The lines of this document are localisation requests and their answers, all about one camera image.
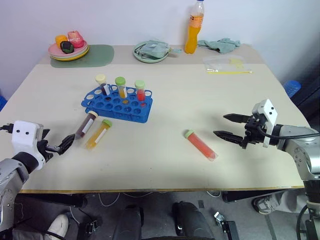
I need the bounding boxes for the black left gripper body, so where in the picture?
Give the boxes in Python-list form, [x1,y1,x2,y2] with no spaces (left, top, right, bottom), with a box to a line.
[36,139,54,165]

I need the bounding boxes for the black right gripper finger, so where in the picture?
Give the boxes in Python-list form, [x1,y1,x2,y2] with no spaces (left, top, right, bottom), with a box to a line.
[212,130,245,148]
[222,113,251,124]

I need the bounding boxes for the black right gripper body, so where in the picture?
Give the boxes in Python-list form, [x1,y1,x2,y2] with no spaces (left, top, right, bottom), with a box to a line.
[239,114,268,151]

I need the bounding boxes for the cream-capped dark red tube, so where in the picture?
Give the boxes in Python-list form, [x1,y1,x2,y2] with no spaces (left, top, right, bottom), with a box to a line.
[74,110,99,141]

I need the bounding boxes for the green-capped red liquid tube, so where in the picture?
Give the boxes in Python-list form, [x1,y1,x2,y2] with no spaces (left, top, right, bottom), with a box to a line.
[184,128,220,163]
[134,79,147,102]

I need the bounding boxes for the green-capped orange liquid tube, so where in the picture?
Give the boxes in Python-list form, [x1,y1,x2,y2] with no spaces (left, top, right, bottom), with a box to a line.
[114,76,129,99]
[84,118,113,151]

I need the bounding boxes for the blue test tube rack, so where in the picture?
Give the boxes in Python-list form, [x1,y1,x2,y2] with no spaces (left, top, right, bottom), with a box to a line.
[80,83,154,124]

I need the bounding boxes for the yellow-capped dark liquid tube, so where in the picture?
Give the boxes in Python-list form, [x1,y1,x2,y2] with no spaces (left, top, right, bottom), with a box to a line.
[95,73,112,97]

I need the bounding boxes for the black table crossbar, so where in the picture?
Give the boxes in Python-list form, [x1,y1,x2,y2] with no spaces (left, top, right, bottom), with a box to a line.
[221,190,276,204]
[19,192,86,209]

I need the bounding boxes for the clear zip bag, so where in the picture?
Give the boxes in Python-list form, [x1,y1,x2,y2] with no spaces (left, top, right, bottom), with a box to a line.
[202,55,254,75]

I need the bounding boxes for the blue plastic object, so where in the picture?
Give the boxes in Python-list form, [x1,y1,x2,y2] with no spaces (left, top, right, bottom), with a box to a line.
[0,88,8,112]

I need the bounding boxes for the blue plastic stool stack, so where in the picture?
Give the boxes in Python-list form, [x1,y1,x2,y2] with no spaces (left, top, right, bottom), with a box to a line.
[283,79,303,99]

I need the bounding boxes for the black furniture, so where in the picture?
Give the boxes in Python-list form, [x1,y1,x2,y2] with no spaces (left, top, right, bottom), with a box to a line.
[290,74,320,131]

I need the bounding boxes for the grey shoe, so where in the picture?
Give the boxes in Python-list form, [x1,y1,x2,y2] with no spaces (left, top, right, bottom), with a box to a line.
[251,194,276,215]

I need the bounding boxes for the crumpled green cloth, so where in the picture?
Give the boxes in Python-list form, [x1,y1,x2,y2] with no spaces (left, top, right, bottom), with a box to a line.
[197,37,242,55]

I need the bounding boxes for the grey trouser leg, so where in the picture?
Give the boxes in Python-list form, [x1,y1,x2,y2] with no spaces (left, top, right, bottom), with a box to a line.
[267,190,306,214]

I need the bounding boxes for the white shoe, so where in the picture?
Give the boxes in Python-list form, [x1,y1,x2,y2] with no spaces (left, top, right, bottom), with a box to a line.
[46,213,70,238]

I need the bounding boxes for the stacked plates with toy food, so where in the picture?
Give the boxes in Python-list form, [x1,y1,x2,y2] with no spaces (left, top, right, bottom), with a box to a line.
[47,40,89,59]

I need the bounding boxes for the yellow plate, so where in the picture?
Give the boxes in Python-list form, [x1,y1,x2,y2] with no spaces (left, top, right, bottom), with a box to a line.
[49,45,90,62]

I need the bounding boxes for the dark toy fruit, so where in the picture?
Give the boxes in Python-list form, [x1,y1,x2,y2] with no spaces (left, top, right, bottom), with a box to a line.
[59,40,75,54]

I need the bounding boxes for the orange drink bottle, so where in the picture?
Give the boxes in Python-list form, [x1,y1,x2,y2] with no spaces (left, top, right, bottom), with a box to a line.
[184,0,207,55]

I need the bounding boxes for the dark rounded shape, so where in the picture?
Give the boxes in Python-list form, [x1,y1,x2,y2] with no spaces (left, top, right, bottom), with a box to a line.
[111,204,145,240]
[171,200,216,239]

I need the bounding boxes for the green placemat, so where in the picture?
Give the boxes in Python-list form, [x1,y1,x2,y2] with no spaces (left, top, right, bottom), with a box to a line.
[49,44,115,69]

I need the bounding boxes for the black floor box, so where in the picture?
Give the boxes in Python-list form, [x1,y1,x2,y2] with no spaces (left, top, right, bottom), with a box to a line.
[219,219,241,240]

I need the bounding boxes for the orange toy fruit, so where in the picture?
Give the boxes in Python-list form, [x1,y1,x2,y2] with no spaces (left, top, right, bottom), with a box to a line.
[54,34,69,48]

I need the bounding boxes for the pink toy apple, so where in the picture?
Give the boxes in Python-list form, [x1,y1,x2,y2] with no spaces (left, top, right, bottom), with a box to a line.
[66,29,85,49]

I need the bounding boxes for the pale green plate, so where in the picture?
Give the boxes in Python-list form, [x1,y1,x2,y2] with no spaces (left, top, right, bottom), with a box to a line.
[132,41,171,64]

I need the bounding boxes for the pale green cloth pouch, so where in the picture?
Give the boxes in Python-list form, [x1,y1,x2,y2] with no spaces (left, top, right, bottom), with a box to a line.
[135,39,183,59]

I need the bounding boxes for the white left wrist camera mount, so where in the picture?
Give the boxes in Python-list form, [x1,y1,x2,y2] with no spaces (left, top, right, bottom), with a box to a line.
[10,120,45,171]

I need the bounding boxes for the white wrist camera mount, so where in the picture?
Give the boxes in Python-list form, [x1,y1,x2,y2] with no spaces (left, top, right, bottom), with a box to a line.
[10,120,45,171]
[250,98,279,148]

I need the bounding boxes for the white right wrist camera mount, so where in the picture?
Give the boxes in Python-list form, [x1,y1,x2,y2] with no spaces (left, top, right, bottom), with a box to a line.
[250,98,279,148]

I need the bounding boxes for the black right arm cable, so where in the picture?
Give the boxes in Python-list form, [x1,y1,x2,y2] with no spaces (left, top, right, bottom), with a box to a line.
[255,125,320,140]

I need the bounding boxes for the white floor cable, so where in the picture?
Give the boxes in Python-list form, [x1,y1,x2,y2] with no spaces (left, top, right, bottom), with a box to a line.
[96,191,121,209]

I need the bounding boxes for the black lower body cable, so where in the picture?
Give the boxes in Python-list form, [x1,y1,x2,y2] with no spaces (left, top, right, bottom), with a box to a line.
[295,204,312,240]

